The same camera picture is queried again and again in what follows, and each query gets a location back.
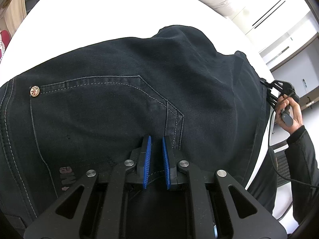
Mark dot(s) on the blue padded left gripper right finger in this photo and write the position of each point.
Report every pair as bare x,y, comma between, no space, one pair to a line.
174,174

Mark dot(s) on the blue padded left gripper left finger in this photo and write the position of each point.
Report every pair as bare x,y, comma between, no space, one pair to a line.
138,164

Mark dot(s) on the black denim pants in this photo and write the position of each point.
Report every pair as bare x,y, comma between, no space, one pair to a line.
89,108

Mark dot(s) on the black jacket right forearm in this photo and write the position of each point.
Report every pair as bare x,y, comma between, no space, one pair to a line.
303,167

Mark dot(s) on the person's right hand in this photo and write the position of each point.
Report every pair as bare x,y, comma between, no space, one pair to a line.
284,101

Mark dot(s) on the white wardrobe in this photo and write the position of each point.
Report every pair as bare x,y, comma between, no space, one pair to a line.
270,26

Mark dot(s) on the white bed sheet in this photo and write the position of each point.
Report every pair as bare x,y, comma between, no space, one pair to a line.
54,27

